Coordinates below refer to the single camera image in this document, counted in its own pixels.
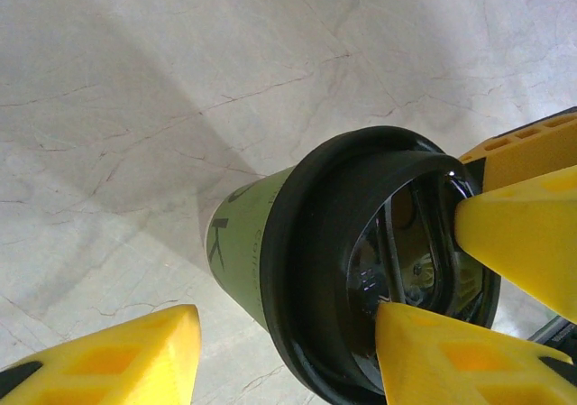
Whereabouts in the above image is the black plastic cup lid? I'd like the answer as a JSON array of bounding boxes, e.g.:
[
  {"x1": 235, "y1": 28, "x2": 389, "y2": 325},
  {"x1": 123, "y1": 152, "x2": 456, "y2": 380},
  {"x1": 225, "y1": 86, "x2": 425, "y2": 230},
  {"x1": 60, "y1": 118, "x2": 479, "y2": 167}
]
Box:
[{"x1": 263, "y1": 125, "x2": 502, "y2": 405}]

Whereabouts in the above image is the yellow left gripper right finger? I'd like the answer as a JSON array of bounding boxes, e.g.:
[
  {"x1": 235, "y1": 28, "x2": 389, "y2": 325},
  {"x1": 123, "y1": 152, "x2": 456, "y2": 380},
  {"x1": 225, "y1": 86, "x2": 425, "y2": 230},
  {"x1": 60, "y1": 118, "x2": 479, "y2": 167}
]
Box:
[{"x1": 376, "y1": 300, "x2": 577, "y2": 405}]

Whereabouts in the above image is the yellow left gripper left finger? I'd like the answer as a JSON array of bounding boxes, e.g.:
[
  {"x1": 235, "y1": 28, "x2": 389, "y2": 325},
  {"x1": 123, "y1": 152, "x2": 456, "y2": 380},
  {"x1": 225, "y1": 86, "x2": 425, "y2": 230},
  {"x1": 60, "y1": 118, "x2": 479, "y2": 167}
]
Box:
[{"x1": 0, "y1": 304, "x2": 202, "y2": 405}]

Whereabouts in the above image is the green paper coffee cup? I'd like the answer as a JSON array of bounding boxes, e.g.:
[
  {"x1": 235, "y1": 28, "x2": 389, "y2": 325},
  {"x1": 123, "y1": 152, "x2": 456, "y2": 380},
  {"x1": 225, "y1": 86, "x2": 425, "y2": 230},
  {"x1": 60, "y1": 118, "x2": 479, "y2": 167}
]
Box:
[{"x1": 207, "y1": 165, "x2": 301, "y2": 334}]

